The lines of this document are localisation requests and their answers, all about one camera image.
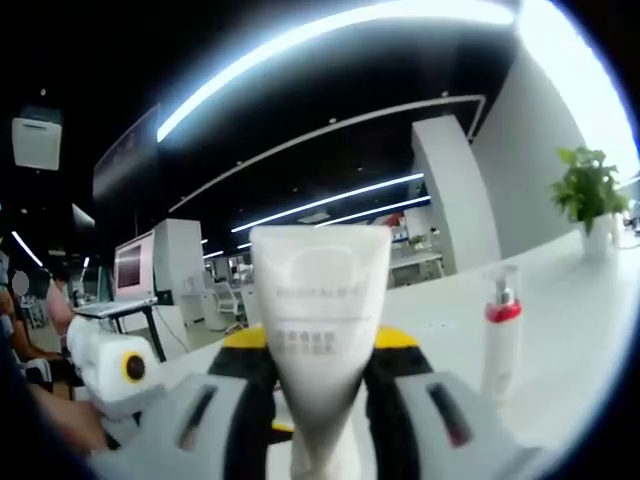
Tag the long ceiling light strip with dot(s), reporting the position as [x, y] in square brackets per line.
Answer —
[280, 45]

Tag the white ceiling air conditioner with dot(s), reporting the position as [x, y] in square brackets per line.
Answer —
[37, 140]

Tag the black standing desk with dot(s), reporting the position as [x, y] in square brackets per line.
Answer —
[120, 307]

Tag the large display screen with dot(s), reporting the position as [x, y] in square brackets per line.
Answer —
[135, 265]

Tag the long white office counter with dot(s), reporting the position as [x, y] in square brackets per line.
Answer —
[417, 260]

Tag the white skincare tube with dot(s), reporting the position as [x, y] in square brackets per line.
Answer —
[320, 300]

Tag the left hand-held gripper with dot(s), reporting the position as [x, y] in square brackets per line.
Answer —
[110, 365]

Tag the thin ceiling light strip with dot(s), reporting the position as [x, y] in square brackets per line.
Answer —
[378, 211]
[327, 201]

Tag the potted green plant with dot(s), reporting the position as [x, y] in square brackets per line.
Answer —
[590, 200]

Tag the white office chair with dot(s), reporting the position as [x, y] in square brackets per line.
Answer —
[227, 305]

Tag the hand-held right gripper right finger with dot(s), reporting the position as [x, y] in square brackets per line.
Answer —
[395, 400]

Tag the white tube with red cap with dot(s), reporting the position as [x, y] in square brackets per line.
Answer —
[500, 350]

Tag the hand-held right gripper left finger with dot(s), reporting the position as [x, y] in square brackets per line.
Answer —
[240, 400]

